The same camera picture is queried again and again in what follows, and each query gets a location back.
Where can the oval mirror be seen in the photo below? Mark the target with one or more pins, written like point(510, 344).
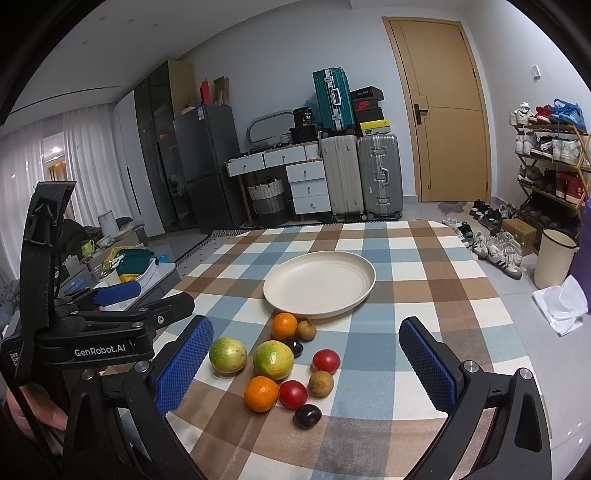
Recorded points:
point(270, 130)

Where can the white plastic bag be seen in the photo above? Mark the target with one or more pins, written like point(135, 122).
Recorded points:
point(563, 305)

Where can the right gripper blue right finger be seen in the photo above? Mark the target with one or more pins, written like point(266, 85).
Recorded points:
point(516, 445)

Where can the person's left hand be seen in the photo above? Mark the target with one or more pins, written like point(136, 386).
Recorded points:
point(42, 407)

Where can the cardboard box on floor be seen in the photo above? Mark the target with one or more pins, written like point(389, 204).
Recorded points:
point(524, 234)

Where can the dark plum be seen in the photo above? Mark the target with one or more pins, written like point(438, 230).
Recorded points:
point(307, 416)
point(295, 346)

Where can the orange tangerine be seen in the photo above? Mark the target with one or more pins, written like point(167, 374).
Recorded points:
point(284, 326)
point(261, 394)

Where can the teal suitcase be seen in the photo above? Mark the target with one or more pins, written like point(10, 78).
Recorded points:
point(334, 99)

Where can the cream round plate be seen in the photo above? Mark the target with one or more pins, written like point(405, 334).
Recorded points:
point(320, 285)

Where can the red tomato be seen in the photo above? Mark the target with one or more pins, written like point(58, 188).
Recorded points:
point(293, 394)
point(326, 360)

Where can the white drawer desk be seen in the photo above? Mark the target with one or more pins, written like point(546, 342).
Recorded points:
point(301, 169)

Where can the silver grey suitcase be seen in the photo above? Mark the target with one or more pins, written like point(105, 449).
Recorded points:
point(381, 175)

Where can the woven laundry basket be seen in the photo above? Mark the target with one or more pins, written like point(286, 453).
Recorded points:
point(269, 202)

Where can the cluttered coffee table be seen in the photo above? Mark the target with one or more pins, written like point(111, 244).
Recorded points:
point(90, 258)

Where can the wooden shoe rack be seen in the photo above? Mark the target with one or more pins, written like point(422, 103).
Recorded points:
point(552, 144)

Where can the white curtain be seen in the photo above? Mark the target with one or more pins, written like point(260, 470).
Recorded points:
point(78, 145)

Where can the beige suitcase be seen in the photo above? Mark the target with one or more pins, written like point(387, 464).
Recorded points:
point(342, 170)

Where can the dark grey refrigerator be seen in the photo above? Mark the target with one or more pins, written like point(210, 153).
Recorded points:
point(206, 141)

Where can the checkered tablecloth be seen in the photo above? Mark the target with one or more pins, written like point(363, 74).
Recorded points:
point(378, 420)

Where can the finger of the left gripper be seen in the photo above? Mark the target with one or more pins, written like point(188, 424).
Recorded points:
point(158, 314)
point(112, 294)

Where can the wooden door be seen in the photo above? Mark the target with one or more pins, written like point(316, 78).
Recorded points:
point(446, 109)

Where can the purple bag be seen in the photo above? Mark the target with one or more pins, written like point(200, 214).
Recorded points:
point(581, 264)

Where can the stacked shoe boxes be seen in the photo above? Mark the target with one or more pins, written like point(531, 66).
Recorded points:
point(368, 112)

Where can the cream trash bin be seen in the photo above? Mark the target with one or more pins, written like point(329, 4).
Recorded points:
point(555, 256)

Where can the green yellow citrus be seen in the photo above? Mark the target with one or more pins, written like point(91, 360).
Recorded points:
point(273, 359)
point(227, 356)

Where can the black glass cabinet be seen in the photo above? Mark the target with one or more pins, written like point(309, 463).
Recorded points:
point(159, 99)

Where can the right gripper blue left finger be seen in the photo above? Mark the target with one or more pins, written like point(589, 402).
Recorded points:
point(152, 393)

